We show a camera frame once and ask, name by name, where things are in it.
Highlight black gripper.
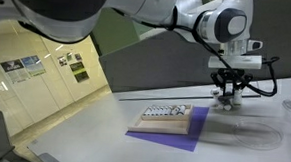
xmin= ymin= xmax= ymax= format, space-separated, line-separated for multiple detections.
xmin=210 ymin=68 xmax=253 ymax=90

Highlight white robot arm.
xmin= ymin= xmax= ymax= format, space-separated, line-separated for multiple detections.
xmin=0 ymin=0 xmax=263 ymax=71

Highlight wooden tray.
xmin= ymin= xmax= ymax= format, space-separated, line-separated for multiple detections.
xmin=128 ymin=104 xmax=193 ymax=134

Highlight clear glass bowl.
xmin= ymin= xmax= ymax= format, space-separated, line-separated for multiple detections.
xmin=210 ymin=87 xmax=242 ymax=111

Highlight clear round lid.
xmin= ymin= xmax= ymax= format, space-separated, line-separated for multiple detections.
xmin=232 ymin=121 xmax=283 ymax=151

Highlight grey partition panel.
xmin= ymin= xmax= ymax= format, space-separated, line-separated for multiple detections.
xmin=99 ymin=0 xmax=291 ymax=93

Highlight purple mat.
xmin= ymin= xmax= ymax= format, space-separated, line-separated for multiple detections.
xmin=126 ymin=107 xmax=209 ymax=152

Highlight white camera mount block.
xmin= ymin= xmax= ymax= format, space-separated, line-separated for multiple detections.
xmin=208 ymin=55 xmax=262 ymax=70

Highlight wall posters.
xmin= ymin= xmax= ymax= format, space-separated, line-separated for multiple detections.
xmin=0 ymin=52 xmax=89 ymax=83

